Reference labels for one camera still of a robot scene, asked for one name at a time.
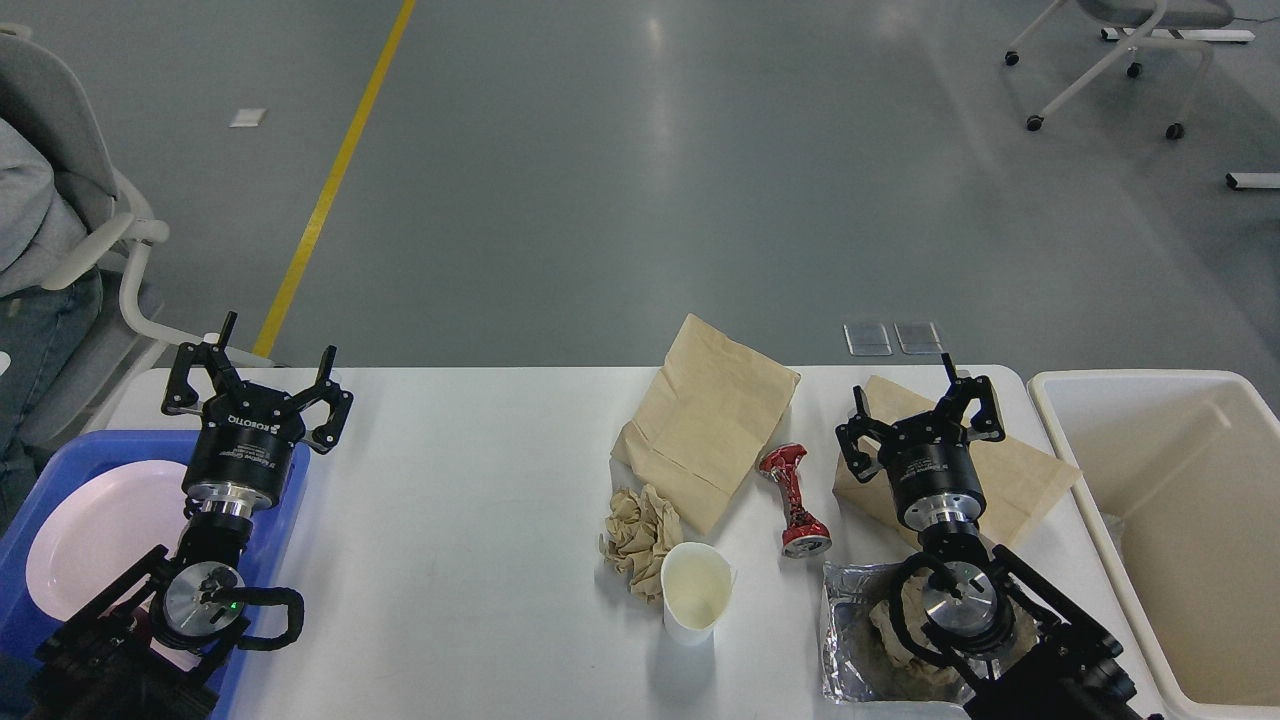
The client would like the large brown paper bag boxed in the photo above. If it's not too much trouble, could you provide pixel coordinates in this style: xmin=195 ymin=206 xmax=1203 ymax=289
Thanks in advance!
xmin=611 ymin=314 xmax=801 ymax=536

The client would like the seated person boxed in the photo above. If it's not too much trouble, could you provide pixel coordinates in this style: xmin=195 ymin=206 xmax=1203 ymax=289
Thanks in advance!
xmin=1 ymin=122 xmax=102 ymax=527

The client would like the floor plate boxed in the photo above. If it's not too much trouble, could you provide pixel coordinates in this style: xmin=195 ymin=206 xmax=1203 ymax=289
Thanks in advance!
xmin=844 ymin=322 xmax=893 ymax=357
xmin=893 ymin=322 xmax=946 ymax=355

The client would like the brown paper bag right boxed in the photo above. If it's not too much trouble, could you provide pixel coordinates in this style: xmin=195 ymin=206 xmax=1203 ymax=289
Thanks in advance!
xmin=833 ymin=375 xmax=1082 ymax=550

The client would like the left floor plate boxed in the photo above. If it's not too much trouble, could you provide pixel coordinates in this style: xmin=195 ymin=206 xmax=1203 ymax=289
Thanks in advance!
xmin=844 ymin=322 xmax=893 ymax=357

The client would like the right floor plate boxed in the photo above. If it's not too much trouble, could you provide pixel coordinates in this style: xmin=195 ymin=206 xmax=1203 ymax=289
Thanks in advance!
xmin=893 ymin=322 xmax=946 ymax=355

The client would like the white rolling chair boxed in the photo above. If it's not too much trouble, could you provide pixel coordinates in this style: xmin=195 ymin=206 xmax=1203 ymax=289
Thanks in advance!
xmin=1024 ymin=1 xmax=1236 ymax=141

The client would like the pink mug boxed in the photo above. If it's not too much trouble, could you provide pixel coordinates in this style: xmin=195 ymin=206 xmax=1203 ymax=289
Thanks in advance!
xmin=131 ymin=601 xmax=202 ymax=671

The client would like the crumpled brown paper wad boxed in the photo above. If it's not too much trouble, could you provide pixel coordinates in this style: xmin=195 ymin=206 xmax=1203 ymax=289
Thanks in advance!
xmin=870 ymin=573 xmax=1038 ymax=688

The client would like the grey office chair left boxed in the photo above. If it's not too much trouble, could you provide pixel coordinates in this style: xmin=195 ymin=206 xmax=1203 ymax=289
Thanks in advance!
xmin=0 ymin=26 xmax=276 ymax=451

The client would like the blue plastic tray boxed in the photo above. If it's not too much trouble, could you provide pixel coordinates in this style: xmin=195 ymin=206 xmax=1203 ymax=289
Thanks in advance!
xmin=3 ymin=430 xmax=308 ymax=719

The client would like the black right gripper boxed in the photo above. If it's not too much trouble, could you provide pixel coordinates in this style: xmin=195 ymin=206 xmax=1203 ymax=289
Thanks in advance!
xmin=836 ymin=352 xmax=1007 ymax=530

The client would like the silver foil wrapper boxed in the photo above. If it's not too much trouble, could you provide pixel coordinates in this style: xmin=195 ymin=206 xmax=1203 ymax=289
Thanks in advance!
xmin=820 ymin=561 xmax=1015 ymax=705

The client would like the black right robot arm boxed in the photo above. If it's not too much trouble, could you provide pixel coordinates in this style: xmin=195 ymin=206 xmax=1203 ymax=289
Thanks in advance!
xmin=835 ymin=355 xmax=1137 ymax=719

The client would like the white plastic bin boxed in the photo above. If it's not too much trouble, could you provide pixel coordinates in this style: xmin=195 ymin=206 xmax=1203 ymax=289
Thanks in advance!
xmin=1028 ymin=369 xmax=1279 ymax=719

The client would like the crumpled brown napkin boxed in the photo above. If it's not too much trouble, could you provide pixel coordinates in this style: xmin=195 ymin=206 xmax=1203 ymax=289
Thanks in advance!
xmin=599 ymin=484 xmax=684 ymax=603

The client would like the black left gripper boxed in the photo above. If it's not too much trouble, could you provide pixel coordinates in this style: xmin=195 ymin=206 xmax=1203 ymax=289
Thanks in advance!
xmin=161 ymin=311 xmax=355 ymax=521

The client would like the pink plate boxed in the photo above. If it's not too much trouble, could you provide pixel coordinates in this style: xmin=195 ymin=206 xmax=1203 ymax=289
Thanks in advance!
xmin=26 ymin=459 xmax=187 ymax=621

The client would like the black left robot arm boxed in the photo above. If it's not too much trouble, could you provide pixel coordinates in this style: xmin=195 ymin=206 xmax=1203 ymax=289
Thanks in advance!
xmin=29 ymin=313 xmax=355 ymax=719

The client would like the white floor tag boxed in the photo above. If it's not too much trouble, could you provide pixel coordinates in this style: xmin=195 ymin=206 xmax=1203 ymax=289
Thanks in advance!
xmin=228 ymin=108 xmax=268 ymax=129

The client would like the white bar far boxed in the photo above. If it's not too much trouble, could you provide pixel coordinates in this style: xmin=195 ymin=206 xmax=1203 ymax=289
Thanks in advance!
xmin=1100 ymin=27 xmax=1256 ymax=44

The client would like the white bar on floor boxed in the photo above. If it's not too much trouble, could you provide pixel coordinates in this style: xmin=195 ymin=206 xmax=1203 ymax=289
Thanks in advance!
xmin=1225 ymin=172 xmax=1280 ymax=191

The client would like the crushed red can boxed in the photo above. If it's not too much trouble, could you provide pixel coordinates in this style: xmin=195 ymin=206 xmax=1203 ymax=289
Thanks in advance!
xmin=756 ymin=443 xmax=832 ymax=559

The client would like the white paper cup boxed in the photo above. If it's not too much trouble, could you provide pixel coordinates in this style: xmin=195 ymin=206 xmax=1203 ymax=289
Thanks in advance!
xmin=660 ymin=542 xmax=735 ymax=647

